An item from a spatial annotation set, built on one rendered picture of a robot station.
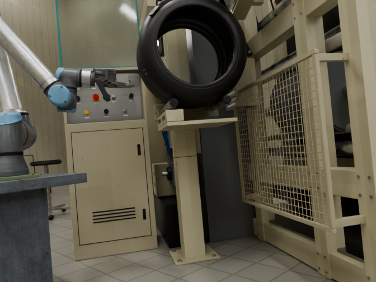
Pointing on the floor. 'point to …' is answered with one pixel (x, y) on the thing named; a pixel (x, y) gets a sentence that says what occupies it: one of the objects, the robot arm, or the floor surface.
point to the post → (185, 156)
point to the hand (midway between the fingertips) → (132, 86)
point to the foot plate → (193, 257)
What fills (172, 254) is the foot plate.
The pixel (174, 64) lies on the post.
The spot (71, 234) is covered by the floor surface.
